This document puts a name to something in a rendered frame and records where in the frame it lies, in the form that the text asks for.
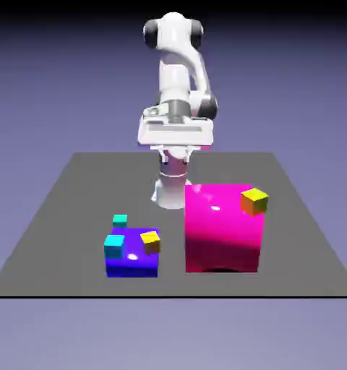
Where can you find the large magenta box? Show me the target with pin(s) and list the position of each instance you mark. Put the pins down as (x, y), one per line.
(222, 231)

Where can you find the small teal cube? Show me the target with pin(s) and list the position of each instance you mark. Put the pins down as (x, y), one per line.
(120, 220)

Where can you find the small cyan cube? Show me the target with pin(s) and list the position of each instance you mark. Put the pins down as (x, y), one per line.
(114, 246)

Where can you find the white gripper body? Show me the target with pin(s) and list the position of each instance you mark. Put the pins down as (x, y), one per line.
(175, 133)

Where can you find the large blue box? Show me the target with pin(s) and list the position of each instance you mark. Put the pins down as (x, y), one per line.
(133, 263)

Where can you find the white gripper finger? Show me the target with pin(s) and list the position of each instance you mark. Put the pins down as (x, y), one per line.
(186, 156)
(163, 156)

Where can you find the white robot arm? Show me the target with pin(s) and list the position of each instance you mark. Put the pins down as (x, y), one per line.
(173, 86)

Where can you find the small yellow cube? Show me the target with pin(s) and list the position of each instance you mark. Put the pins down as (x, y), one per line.
(255, 201)
(151, 242)

